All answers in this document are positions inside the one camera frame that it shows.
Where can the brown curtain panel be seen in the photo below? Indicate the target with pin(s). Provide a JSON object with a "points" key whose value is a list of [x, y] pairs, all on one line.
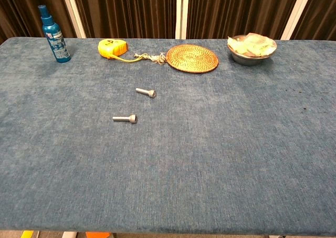
{"points": [[320, 15], [126, 10], [18, 12], [236, 10]]}

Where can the steel bolt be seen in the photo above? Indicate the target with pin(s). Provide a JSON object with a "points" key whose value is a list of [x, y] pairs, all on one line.
{"points": [[144, 91], [123, 118]]}

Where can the yellow object under table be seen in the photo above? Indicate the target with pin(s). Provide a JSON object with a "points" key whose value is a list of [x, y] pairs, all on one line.
{"points": [[27, 234]]}

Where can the orange object under table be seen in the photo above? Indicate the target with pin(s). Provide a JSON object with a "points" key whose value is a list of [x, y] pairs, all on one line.
{"points": [[97, 235]]}

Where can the blue spray bottle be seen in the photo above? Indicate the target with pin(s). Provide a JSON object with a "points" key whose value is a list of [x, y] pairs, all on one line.
{"points": [[56, 44]]}

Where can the round woven rattan coaster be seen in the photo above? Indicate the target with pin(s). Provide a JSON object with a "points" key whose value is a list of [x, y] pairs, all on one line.
{"points": [[193, 58]]}

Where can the yellow tape measure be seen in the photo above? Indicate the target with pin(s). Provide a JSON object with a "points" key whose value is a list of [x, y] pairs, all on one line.
{"points": [[113, 48]]}

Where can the metal bowl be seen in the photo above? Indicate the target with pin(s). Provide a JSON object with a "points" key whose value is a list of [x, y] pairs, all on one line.
{"points": [[246, 61]]}

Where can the crumpled clear plastic wrappers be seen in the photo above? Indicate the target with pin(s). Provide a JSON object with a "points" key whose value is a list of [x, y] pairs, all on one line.
{"points": [[253, 45]]}

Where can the white frame post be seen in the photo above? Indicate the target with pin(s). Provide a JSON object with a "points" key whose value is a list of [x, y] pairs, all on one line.
{"points": [[182, 12], [298, 12], [73, 15]]}

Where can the blue velvet table cloth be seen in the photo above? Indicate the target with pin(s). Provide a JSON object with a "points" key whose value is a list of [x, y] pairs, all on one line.
{"points": [[183, 156]]}

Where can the white object under table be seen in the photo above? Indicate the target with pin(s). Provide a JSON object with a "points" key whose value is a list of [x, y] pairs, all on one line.
{"points": [[69, 235]]}

